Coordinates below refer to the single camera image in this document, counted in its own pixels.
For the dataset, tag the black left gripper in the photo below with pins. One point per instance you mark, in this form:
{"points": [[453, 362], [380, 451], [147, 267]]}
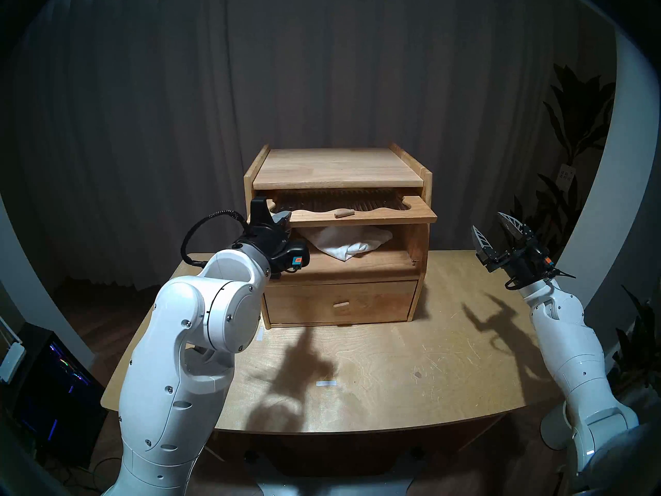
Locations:
{"points": [[268, 242]]}

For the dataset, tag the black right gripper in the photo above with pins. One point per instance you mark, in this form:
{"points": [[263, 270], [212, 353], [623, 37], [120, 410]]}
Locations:
{"points": [[521, 270]]}

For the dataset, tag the white shirt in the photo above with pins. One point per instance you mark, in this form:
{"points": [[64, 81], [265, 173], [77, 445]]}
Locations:
{"points": [[346, 242]]}

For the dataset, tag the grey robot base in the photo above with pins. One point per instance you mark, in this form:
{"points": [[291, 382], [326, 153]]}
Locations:
{"points": [[351, 487]]}

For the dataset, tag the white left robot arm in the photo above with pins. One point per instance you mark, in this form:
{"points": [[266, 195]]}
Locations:
{"points": [[175, 376]]}

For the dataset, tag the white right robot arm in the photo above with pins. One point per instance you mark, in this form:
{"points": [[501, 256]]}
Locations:
{"points": [[573, 355]]}

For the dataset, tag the wooden drawer with knob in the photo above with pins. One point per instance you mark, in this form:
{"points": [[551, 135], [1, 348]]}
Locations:
{"points": [[320, 304]]}

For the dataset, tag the wooden cabinet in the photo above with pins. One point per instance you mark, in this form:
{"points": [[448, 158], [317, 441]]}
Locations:
{"points": [[335, 167]]}

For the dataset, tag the white plant label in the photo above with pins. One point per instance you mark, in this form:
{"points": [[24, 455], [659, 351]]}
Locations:
{"points": [[566, 175]]}

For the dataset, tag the white curved partition panel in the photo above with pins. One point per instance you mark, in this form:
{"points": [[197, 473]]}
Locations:
{"points": [[31, 298], [619, 190]]}

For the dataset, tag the tall dark leafy plant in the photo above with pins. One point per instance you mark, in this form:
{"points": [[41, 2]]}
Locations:
{"points": [[578, 118]]}

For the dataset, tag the grey pleated curtain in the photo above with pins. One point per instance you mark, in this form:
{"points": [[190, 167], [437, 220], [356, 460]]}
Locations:
{"points": [[310, 61]]}

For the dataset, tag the dark spiky potted plant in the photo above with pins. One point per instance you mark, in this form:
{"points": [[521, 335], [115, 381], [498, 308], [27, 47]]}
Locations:
{"points": [[640, 345]]}

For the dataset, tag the white round plant pot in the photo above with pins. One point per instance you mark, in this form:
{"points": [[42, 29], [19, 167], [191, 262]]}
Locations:
{"points": [[552, 433]]}

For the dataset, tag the black computer tower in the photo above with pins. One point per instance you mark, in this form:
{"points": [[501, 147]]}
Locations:
{"points": [[57, 391]]}

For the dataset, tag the white box device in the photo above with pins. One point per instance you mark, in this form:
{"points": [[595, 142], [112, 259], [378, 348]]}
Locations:
{"points": [[11, 360]]}

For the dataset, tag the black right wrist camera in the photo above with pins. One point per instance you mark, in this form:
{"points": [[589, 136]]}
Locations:
{"points": [[545, 262]]}

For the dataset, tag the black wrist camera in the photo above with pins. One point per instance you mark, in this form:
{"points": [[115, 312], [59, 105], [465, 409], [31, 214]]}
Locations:
{"points": [[298, 257], [545, 262]]}

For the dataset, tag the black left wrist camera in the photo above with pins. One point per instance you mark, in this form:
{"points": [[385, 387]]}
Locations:
{"points": [[298, 257]]}

